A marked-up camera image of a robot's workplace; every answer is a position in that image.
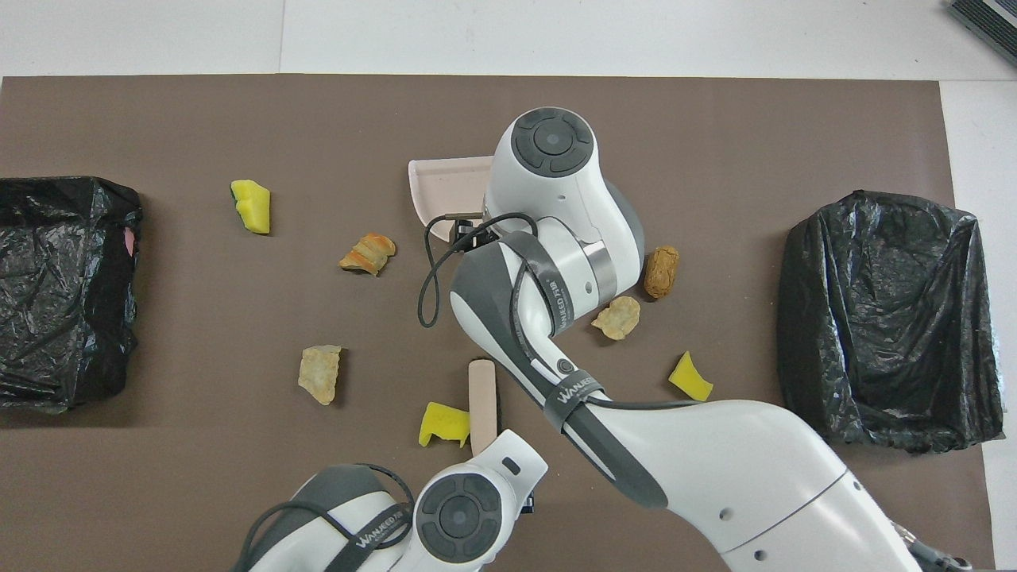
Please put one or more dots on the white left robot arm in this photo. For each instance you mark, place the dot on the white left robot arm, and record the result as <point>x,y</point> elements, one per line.
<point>461,516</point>

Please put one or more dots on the beige plastic dustpan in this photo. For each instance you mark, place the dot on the beige plastic dustpan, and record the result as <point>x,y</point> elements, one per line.
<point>449,187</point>

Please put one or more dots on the small yellow sponge wedge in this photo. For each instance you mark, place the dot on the small yellow sponge wedge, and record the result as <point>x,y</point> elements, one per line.
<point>690,380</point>

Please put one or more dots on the orange striped toy croissant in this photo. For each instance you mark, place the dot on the orange striped toy croissant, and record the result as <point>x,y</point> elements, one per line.
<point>367,254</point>

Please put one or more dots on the brown toy bread roll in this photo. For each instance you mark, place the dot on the brown toy bread roll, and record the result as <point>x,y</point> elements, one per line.
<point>661,272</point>

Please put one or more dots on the black-bagged bin with pink spot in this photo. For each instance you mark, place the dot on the black-bagged bin with pink spot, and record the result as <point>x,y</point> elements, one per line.
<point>63,318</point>

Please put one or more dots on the yellow sponge with green side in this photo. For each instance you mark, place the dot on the yellow sponge with green side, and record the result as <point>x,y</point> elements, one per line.
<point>256,210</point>

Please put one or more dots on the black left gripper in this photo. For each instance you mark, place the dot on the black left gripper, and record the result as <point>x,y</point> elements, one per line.
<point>528,503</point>

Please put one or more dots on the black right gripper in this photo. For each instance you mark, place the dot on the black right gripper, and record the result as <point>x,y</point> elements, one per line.
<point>467,236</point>

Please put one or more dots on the pale golden toy pastry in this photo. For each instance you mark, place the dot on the pale golden toy pastry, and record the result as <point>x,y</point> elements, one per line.
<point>616,318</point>

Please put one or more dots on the pale beige toy bread chunk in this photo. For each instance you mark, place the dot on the pale beige toy bread chunk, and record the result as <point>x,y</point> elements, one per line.
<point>320,375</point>

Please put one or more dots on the beige hand brush black bristles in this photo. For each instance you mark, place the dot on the beige hand brush black bristles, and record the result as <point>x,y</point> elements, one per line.
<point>481,397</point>

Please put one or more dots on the brown table mat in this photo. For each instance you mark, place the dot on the brown table mat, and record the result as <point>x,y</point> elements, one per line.
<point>715,127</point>

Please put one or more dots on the notched yellow sponge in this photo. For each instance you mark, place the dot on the notched yellow sponge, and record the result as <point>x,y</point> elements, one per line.
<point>441,427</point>

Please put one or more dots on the loosely crumpled black-bagged bin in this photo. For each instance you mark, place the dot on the loosely crumpled black-bagged bin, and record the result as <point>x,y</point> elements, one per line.
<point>882,334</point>

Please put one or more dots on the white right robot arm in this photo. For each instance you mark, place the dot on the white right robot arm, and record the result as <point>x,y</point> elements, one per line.
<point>715,477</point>

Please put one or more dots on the grey ribbed device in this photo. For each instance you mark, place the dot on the grey ribbed device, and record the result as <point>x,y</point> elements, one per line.
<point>989,20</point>

